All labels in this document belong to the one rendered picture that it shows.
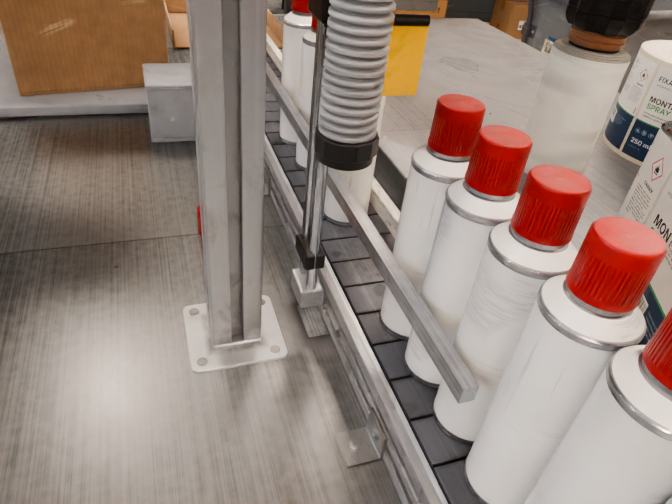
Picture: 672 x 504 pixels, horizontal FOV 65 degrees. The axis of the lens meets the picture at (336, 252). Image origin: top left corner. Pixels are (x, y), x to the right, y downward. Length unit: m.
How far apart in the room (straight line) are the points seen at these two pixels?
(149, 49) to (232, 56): 0.64
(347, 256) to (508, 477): 0.28
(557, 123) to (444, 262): 0.35
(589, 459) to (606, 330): 0.06
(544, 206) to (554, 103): 0.39
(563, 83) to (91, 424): 0.58
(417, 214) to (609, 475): 0.21
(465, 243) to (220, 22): 0.20
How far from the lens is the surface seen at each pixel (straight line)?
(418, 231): 0.40
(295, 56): 0.71
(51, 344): 0.55
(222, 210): 0.41
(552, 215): 0.30
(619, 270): 0.26
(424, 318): 0.37
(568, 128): 0.68
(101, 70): 1.01
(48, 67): 1.01
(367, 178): 0.57
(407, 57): 0.42
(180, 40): 1.36
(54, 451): 0.48
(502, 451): 0.35
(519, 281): 0.31
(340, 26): 0.26
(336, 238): 0.57
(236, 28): 0.37
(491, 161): 0.33
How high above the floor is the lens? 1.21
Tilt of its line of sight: 37 degrees down
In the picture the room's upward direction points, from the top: 7 degrees clockwise
